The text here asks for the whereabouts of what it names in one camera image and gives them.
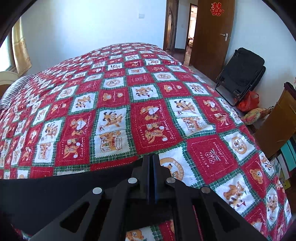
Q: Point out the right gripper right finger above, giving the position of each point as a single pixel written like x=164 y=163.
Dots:
x=199 y=214

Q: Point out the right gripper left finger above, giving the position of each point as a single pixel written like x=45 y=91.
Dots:
x=107 y=214

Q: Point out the black pants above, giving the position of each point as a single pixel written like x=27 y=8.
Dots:
x=28 y=205

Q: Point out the floral cushion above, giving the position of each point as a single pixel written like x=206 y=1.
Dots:
x=256 y=114

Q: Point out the red patchwork bedspread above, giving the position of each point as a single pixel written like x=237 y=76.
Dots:
x=113 y=105

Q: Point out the wooden cabinet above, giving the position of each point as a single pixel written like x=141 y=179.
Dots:
x=279 y=126

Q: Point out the red plastic bag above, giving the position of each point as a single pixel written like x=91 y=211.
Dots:
x=249 y=102

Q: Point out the black folding chair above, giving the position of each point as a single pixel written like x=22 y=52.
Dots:
x=240 y=75

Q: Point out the striped pillow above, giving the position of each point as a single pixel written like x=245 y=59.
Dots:
x=13 y=90

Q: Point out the cream wooden headboard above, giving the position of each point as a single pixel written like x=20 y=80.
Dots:
x=7 y=78

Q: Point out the right yellow curtain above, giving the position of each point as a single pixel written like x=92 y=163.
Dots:
x=20 y=52

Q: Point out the window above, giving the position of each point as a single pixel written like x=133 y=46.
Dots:
x=7 y=62

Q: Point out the brown wooden door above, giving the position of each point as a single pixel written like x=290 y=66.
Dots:
x=209 y=48

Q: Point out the red double happiness decoration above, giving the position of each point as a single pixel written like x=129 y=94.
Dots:
x=216 y=9

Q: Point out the silver door handle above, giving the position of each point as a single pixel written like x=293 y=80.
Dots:
x=225 y=36

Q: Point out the white wall switch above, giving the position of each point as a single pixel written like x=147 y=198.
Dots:
x=141 y=15

